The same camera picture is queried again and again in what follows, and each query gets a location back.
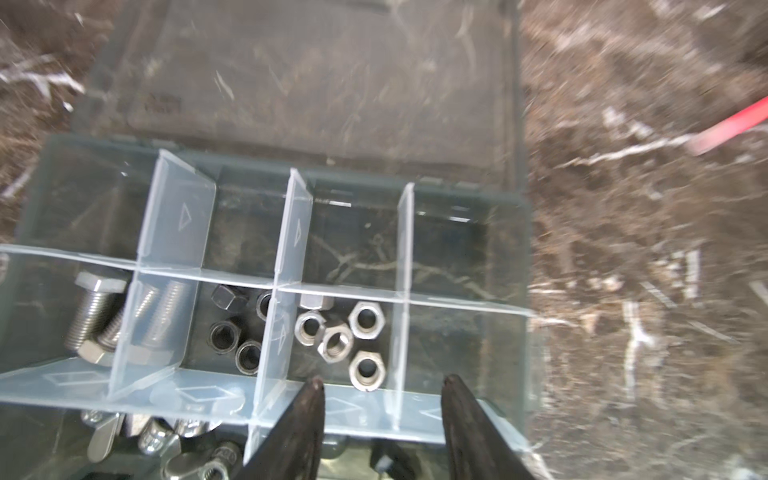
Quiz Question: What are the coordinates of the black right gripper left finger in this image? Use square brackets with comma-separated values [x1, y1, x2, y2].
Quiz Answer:
[235, 376, 326, 479]

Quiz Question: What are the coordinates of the dark hex nut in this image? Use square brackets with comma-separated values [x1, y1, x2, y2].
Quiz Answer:
[235, 340, 262, 376]

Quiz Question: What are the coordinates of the clear plastic organizer box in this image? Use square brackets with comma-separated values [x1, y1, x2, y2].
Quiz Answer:
[1, 1, 532, 471]

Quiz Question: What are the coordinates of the silver wing nut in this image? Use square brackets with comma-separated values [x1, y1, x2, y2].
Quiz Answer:
[137, 417, 212, 458]
[80, 410, 125, 463]
[161, 441, 243, 480]

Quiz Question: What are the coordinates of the silver hex nut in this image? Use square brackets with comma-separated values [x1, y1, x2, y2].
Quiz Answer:
[348, 301, 386, 340]
[349, 350, 386, 392]
[294, 310, 326, 347]
[317, 323, 355, 364]
[299, 293, 335, 311]

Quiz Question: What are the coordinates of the black hex nut large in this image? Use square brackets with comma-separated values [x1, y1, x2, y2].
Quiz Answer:
[255, 291, 272, 322]

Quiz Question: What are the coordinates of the black hex nut small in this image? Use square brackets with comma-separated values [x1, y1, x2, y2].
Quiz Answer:
[210, 284, 249, 314]

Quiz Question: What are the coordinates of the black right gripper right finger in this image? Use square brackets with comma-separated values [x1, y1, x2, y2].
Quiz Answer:
[441, 374, 534, 480]

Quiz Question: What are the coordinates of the silver hex bolt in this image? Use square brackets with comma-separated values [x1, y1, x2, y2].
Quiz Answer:
[76, 285, 159, 367]
[128, 279, 195, 367]

